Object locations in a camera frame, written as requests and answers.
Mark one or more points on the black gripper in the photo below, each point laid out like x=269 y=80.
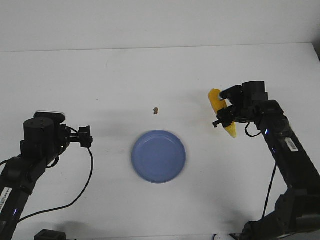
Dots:
x=69 y=135
x=238 y=100

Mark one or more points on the yellow corn cob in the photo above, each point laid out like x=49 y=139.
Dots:
x=217 y=105

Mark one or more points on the blue round plate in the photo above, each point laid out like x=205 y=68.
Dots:
x=158 y=156

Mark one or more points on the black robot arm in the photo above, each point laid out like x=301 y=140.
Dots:
x=298 y=209
x=46 y=137

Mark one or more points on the small brown crumb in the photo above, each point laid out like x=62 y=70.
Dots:
x=155 y=110

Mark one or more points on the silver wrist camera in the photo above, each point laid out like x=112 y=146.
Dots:
x=57 y=117

